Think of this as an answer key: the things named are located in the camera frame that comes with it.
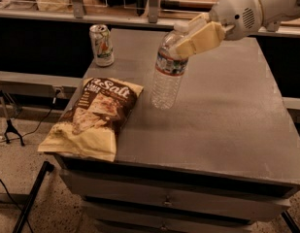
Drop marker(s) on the white green soda can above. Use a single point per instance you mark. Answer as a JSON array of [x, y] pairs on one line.
[[102, 46]]

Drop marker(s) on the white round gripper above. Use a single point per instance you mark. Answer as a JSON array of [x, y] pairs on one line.
[[239, 18]]

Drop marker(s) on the top grey drawer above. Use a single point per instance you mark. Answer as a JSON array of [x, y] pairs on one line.
[[173, 197]]

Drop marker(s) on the grey drawer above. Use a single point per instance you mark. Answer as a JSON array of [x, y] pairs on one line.
[[173, 197], [126, 219]]

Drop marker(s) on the brown and cream chip bag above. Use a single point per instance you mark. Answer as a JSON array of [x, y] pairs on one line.
[[90, 128]]

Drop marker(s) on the grey drawer cabinet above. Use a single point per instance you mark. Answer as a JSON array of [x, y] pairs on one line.
[[229, 130]]

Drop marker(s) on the clear plastic water bottle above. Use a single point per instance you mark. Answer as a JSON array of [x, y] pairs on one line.
[[169, 69]]

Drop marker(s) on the grey metal shelf rail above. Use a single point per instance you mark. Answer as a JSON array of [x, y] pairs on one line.
[[161, 24]]

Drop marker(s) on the black slanted metal leg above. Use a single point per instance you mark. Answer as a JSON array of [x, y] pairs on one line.
[[46, 168]]

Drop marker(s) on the black tripod stand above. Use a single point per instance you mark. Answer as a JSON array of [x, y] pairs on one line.
[[10, 128]]

